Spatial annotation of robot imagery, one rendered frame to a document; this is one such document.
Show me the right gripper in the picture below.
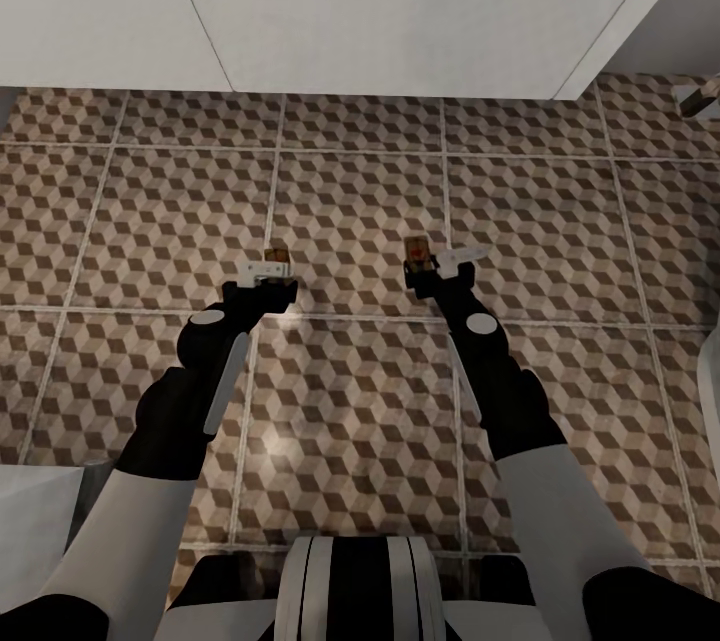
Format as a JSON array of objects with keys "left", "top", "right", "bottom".
[{"left": 403, "top": 260, "right": 475, "bottom": 309}]

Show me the mousetrap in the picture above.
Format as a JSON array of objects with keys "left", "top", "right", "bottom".
[
  {"left": 263, "top": 244, "right": 293, "bottom": 286},
  {"left": 403, "top": 235, "right": 433, "bottom": 273}
]

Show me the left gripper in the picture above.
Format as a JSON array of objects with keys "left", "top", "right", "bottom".
[{"left": 222, "top": 280, "right": 298, "bottom": 322}]

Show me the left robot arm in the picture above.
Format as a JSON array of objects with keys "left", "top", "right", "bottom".
[{"left": 0, "top": 259, "right": 298, "bottom": 641}]

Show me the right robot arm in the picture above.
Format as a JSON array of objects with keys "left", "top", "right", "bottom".
[{"left": 403, "top": 242, "right": 720, "bottom": 641}]

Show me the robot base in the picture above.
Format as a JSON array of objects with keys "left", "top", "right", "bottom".
[{"left": 154, "top": 555, "right": 554, "bottom": 641}]

